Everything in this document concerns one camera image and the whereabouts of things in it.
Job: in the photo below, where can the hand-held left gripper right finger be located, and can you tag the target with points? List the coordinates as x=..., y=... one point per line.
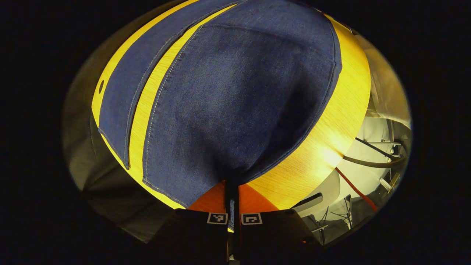
x=272, y=232

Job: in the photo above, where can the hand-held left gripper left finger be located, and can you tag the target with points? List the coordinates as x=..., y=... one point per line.
x=198, y=235

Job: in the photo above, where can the blue denim jeans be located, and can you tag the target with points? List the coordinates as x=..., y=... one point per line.
x=228, y=103

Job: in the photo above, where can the translucent plastic sheet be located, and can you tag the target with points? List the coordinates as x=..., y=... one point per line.
x=386, y=88

